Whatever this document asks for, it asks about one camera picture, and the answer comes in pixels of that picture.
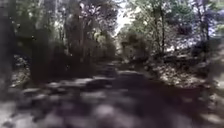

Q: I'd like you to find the grey asphalt road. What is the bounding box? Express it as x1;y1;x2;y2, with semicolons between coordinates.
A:
0;59;224;128

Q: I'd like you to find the leaf-covered earth bank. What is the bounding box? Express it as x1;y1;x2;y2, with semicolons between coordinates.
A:
126;36;224;111
0;53;98;98

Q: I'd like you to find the wood of trees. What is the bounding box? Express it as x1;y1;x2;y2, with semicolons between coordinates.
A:
0;0;224;84

